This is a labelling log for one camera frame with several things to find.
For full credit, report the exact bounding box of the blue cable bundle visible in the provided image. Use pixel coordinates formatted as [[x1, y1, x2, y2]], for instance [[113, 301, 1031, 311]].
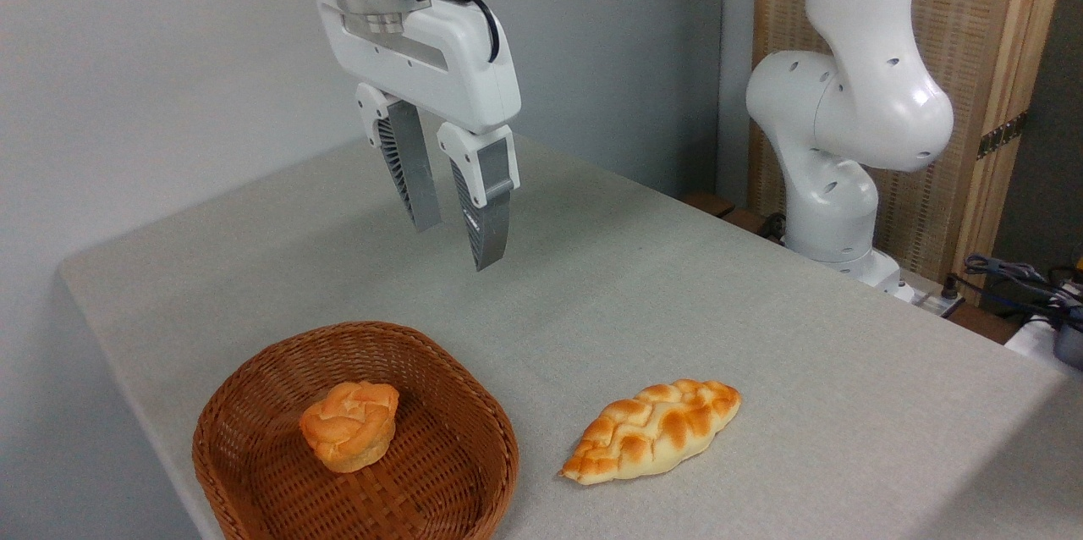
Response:
[[963, 254, 1083, 329]]

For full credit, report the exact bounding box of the grey tablecloth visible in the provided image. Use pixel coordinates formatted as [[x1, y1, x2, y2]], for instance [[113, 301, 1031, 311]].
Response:
[[58, 134, 1083, 540]]

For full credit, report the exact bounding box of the brass screen hinge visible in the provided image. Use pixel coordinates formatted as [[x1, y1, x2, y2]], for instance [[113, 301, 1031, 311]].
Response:
[[977, 111, 1030, 161]]

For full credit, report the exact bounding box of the long braided bread loaf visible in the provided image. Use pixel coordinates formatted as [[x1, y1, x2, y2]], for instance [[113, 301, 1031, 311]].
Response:
[[558, 379, 742, 486]]

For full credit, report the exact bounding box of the brown wicker basket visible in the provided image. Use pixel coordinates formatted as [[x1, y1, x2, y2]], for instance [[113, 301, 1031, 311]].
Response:
[[192, 321, 520, 540]]

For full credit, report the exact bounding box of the dark grey partition panel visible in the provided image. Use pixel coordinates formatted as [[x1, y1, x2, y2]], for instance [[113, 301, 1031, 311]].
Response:
[[990, 0, 1083, 274]]

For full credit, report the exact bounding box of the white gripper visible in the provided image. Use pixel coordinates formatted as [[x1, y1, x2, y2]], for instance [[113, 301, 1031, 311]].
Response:
[[303, 0, 522, 273]]

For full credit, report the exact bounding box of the brown wooden board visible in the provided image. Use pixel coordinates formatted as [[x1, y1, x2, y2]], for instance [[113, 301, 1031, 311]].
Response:
[[681, 191, 788, 245]]

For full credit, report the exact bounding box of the round golden bread roll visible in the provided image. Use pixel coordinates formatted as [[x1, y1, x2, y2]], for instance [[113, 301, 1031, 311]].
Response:
[[299, 381, 400, 473]]

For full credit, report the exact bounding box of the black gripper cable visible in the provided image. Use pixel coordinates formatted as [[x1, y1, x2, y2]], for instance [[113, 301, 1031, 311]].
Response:
[[421, 0, 502, 64]]

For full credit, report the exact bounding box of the wooden rattan folding screen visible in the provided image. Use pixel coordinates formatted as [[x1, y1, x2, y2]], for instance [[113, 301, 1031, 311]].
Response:
[[751, 0, 1074, 304]]

